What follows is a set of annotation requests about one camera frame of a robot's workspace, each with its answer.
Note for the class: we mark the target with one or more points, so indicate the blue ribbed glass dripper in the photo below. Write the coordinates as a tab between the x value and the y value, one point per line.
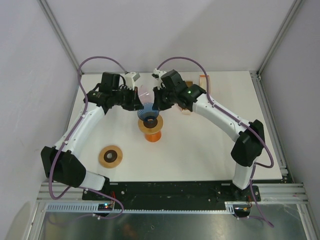
148	114

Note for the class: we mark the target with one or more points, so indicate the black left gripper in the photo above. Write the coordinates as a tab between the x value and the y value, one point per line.
135	104

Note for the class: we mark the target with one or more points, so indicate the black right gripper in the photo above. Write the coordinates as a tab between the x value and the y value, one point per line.
158	105

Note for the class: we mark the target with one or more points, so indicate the orange box of white filters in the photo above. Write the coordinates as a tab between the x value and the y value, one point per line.
202	82

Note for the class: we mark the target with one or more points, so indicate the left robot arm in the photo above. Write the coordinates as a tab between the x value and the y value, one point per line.
61	162

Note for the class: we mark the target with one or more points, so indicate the orange glass carafe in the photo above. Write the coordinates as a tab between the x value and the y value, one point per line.
153	137

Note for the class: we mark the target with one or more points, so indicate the pink glass dripper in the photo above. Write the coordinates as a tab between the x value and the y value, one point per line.
144	95

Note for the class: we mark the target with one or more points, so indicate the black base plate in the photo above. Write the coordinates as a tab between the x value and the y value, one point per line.
175	195

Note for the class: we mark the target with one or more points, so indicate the grey cable duct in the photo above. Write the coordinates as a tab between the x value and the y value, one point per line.
104	208

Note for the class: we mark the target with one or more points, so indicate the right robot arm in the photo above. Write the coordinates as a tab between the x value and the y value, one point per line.
248	137

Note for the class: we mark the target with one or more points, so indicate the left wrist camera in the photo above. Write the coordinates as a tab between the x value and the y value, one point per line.
130	79

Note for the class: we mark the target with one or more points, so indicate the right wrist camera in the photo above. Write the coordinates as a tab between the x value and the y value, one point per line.
157	74

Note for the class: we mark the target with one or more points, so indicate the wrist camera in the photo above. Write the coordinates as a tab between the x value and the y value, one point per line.
157	74
130	79

